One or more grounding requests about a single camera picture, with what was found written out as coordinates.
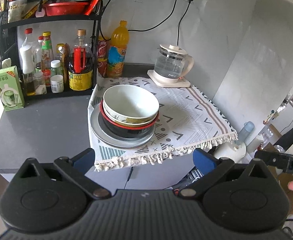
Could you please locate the white Sweet bakery plate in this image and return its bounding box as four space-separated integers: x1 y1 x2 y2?
88 104 156 149

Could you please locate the red black bowl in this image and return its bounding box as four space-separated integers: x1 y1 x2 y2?
99 100 159 139

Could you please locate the patterned white bowl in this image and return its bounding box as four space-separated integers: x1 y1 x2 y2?
101 106 158 127

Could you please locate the white ceramic bowl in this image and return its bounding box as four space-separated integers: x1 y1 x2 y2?
103 85 160 120

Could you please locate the patterned white table cloth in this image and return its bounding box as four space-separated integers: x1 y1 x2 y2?
87 76 238 172

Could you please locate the white supplement jar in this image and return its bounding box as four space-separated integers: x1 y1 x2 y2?
50 75 64 93

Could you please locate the dark soy sauce bottle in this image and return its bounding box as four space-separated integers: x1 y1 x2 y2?
68 29 93 91

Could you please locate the clear glass spice jar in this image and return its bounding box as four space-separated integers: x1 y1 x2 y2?
34 71 47 95

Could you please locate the green pill bottle white cap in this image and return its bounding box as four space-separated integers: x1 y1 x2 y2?
50 60 63 76

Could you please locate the glass electric kettle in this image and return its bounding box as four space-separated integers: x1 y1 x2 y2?
154 44 194 80

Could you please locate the green carton box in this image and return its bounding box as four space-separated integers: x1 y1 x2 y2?
0 66 24 112

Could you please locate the green label sauce bottle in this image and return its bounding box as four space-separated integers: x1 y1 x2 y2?
41 31 54 87

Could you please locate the red cola can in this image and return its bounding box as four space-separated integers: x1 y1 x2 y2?
97 36 108 77

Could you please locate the white oil dispenser bottle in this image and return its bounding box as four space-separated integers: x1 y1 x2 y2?
19 45 35 96

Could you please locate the orange juice bottle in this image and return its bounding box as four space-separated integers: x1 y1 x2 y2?
106 20 130 78

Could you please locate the black metal shelf rack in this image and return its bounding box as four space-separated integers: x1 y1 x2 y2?
0 0 107 100

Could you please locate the red cap clear bottle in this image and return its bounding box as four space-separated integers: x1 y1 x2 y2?
22 28 35 48

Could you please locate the red plastic basket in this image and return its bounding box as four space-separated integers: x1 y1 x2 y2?
43 2 89 16

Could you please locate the black kettle power cable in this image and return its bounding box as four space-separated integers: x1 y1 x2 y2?
177 0 195 47

